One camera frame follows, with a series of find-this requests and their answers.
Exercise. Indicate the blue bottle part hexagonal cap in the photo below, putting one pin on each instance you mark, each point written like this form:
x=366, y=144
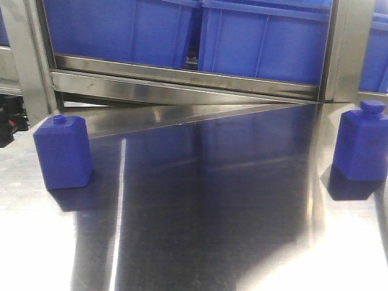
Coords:
x=361, y=145

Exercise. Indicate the stainless steel shelf rack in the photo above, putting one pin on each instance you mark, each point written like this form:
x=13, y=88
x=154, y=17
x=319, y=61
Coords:
x=29, y=68

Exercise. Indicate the blue plastic bin left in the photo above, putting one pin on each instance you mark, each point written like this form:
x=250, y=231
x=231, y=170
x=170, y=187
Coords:
x=142, y=32

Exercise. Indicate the blue plastic bin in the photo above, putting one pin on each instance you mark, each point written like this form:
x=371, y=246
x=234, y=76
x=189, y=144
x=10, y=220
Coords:
x=142, y=32
x=275, y=40

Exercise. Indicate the blue plastic bin right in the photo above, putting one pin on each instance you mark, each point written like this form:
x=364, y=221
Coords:
x=275, y=40

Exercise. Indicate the black equipment with red button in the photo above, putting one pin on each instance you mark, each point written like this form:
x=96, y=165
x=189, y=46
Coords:
x=13, y=118

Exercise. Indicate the blue bin far right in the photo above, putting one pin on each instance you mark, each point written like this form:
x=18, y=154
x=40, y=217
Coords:
x=374, y=75

